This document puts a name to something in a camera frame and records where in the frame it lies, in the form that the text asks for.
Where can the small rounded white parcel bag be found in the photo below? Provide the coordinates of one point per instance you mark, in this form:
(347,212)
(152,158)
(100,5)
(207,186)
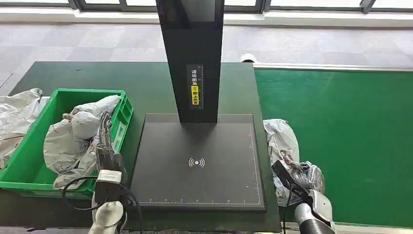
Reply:
(84,125)

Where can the white round conveyor cap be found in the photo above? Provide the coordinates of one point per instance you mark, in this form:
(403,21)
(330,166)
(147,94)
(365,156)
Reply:
(247,58)

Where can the white parcel bag red print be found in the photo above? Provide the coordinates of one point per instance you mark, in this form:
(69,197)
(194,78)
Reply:
(280,135)

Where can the black and yellow label sticker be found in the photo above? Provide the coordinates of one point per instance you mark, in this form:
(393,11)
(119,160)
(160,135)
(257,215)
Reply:
(195,93)

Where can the flat grey parcel bag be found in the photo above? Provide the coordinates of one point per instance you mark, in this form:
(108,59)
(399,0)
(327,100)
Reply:
(77,172)

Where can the large grey parcel bag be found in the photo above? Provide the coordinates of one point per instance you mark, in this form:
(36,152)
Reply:
(63,148)

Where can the green plastic crate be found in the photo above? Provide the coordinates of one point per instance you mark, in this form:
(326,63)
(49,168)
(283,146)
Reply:
(29,161)

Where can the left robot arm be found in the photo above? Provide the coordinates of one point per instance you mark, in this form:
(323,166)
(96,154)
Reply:
(108,214)

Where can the white parcel bag red line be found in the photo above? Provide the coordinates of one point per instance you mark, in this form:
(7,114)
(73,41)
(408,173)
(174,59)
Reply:
(16,113)

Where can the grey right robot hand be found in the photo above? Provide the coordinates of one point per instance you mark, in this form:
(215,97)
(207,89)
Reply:
(292,182)

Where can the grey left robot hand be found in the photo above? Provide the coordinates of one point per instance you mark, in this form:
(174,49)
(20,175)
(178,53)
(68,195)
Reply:
(108,158)

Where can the black scanner stand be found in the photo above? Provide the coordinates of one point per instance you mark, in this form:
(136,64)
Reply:
(197,161)

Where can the green conveyor belt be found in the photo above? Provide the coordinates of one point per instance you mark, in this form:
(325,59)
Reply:
(348,135)

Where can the silver conveyor frame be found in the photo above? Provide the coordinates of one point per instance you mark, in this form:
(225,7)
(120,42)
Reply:
(322,67)

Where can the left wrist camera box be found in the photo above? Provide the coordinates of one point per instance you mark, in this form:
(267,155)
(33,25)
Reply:
(108,185)

